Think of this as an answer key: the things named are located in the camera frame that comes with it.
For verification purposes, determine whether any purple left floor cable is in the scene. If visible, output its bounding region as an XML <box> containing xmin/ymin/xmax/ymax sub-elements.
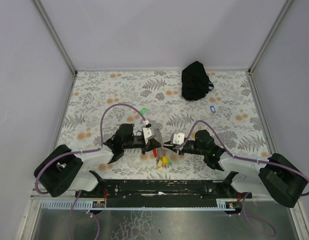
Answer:
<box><xmin>68</xmin><ymin>191</ymin><xmax>100</xmax><ymax>240</ymax></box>

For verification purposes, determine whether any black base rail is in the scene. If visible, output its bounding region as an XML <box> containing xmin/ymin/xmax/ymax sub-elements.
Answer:
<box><xmin>75</xmin><ymin>172</ymin><xmax>245</xmax><ymax>203</ymax></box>

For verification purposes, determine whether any blue key tag with key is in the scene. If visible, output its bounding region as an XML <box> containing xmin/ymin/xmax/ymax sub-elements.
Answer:
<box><xmin>206</xmin><ymin>105</ymin><xmax>217</xmax><ymax>116</ymax></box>

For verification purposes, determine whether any green key tag with key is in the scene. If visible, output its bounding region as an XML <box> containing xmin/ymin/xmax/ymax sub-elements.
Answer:
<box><xmin>140</xmin><ymin>108</ymin><xmax>147</xmax><ymax>115</ymax></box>

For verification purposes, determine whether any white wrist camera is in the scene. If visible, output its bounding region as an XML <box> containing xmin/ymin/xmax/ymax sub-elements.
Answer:
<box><xmin>170</xmin><ymin>133</ymin><xmax>185</xmax><ymax>145</ymax></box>
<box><xmin>142</xmin><ymin>126</ymin><xmax>156</xmax><ymax>145</ymax></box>

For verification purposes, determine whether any white slotted cable duct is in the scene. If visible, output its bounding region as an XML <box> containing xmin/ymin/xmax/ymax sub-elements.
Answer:
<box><xmin>40</xmin><ymin>198</ymin><xmax>242</xmax><ymax>213</ymax></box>

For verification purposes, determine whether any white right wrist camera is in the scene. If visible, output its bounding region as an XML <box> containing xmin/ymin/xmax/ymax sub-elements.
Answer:
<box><xmin>170</xmin><ymin>133</ymin><xmax>185</xmax><ymax>145</ymax></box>

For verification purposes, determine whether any red-handled metal key organizer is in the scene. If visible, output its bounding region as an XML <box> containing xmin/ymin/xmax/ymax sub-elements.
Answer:
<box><xmin>152</xmin><ymin>128</ymin><xmax>166</xmax><ymax>161</ymax></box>

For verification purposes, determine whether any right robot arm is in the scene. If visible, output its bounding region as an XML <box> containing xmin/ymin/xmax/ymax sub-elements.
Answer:
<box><xmin>163</xmin><ymin>130</ymin><xmax>308</xmax><ymax>208</ymax></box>

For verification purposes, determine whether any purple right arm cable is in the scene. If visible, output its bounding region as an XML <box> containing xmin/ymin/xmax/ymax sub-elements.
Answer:
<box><xmin>175</xmin><ymin>120</ymin><xmax>309</xmax><ymax>196</ymax></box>

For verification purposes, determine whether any black folded cloth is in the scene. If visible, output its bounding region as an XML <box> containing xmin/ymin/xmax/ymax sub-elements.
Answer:
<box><xmin>181</xmin><ymin>61</ymin><xmax>215</xmax><ymax>101</ymax></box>

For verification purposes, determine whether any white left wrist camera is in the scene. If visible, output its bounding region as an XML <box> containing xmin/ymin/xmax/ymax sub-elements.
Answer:
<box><xmin>142</xmin><ymin>126</ymin><xmax>156</xmax><ymax>145</ymax></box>

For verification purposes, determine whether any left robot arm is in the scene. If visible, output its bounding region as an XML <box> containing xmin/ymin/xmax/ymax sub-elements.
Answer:
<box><xmin>33</xmin><ymin>123</ymin><xmax>161</xmax><ymax>198</ymax></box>

